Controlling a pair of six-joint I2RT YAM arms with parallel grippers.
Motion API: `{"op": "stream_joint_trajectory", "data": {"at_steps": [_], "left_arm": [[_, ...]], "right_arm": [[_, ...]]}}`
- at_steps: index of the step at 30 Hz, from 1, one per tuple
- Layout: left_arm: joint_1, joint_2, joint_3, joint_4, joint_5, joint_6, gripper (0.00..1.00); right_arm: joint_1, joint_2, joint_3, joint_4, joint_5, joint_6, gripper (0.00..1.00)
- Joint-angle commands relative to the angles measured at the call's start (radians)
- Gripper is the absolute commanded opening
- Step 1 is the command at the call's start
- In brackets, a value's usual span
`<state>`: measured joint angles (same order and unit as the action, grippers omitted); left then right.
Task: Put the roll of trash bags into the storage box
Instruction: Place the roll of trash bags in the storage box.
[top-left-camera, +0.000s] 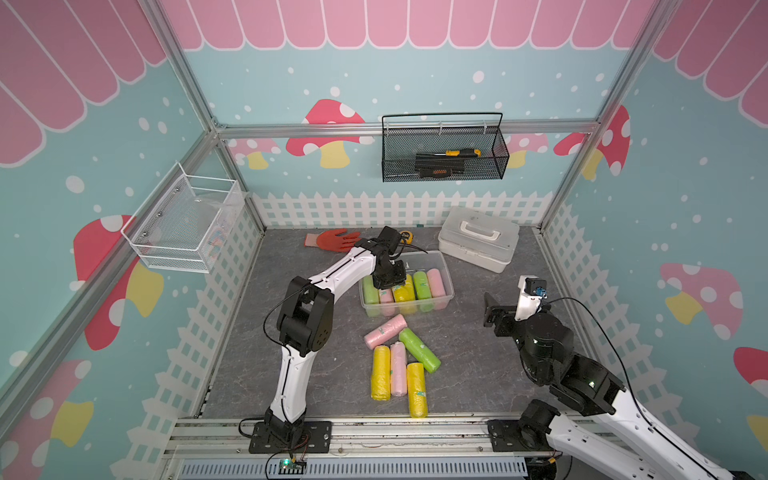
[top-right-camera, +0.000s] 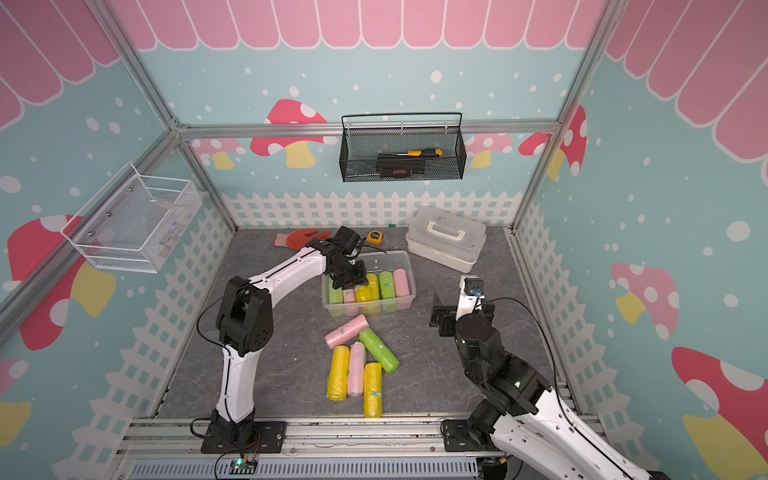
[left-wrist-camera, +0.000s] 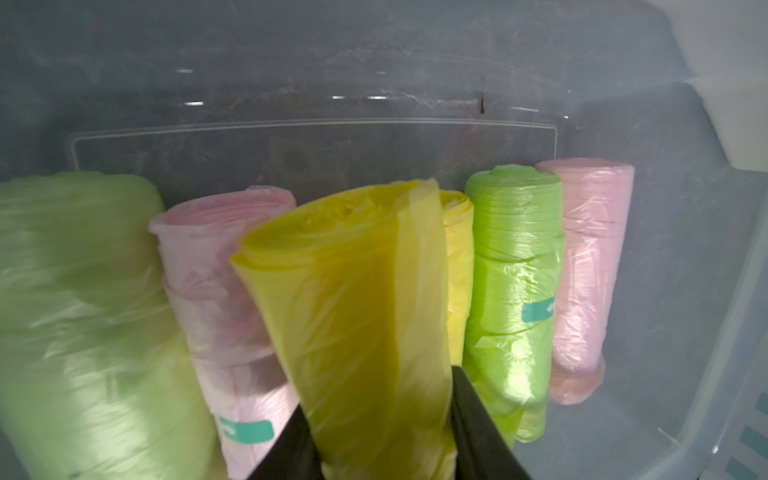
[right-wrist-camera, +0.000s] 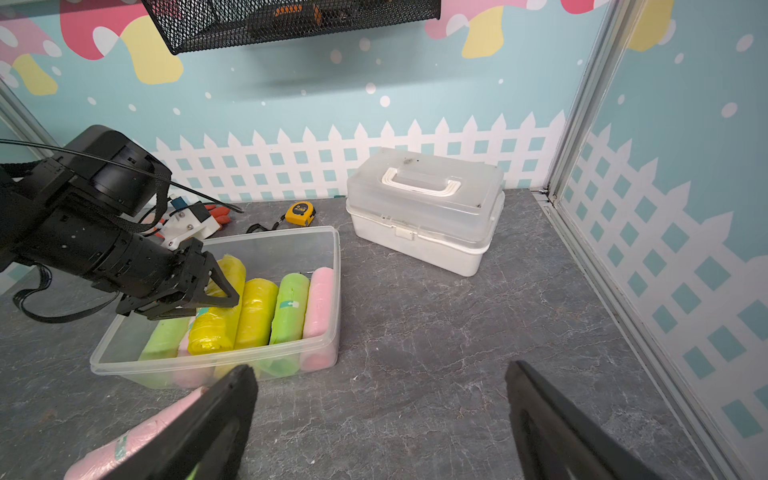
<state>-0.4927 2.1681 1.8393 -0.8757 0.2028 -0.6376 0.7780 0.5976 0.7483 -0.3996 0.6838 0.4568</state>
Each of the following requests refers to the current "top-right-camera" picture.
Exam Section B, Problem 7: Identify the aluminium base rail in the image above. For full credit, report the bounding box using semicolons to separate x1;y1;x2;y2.
106;413;520;479

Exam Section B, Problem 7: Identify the green roll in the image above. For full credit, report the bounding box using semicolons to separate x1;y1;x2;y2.
359;328;400;374
328;284;344;305
379;271;397;312

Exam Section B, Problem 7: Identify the black wire mesh basket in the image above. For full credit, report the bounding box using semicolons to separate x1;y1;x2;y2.
339;112;467;182

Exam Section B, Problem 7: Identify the yellow tape measure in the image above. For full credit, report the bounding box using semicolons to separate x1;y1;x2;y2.
363;230;383;247

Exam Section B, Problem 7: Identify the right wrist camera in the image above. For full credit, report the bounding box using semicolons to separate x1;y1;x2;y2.
456;275;485;319

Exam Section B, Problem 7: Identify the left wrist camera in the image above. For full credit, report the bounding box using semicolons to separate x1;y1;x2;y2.
330;226;364;258

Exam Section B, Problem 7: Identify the clear plastic storage box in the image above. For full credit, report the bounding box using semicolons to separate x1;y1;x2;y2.
321;250;417;317

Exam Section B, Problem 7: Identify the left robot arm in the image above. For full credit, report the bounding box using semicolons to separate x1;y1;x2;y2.
200;227;367;455

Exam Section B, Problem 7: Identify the red work glove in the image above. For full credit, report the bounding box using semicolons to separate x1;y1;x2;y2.
273;228;331;251

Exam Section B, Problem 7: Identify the yellow roll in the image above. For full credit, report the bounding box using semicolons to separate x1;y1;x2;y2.
327;345;350;401
367;273;381;302
355;285;374;304
363;363;383;418

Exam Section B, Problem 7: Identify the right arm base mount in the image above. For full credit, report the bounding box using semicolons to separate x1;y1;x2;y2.
440;418;497;452

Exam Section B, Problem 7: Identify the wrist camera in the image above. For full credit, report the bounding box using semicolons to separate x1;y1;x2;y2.
330;226;364;258
456;275;485;319

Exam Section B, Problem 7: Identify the green circuit board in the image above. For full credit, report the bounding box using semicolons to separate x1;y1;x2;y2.
227;458;258;476

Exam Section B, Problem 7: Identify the white wire basket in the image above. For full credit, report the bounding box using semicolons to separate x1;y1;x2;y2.
60;163;202;274

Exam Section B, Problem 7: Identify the white lidded tool case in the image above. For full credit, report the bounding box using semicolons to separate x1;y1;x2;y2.
406;207;486;274

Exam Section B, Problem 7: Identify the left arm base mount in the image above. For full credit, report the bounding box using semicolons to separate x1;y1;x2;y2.
200;417;287;454

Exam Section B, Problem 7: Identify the yellow black screwdriver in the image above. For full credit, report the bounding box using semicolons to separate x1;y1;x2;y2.
377;148;443;159

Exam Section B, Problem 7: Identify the pink roll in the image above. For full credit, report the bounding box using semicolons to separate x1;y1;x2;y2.
324;314;369;350
343;289;357;306
347;341;366;397
393;268;412;310

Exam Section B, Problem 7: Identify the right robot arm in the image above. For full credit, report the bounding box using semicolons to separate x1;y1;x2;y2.
430;305;666;479

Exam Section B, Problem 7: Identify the black orange tool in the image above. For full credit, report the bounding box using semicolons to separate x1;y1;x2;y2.
376;164;413;179

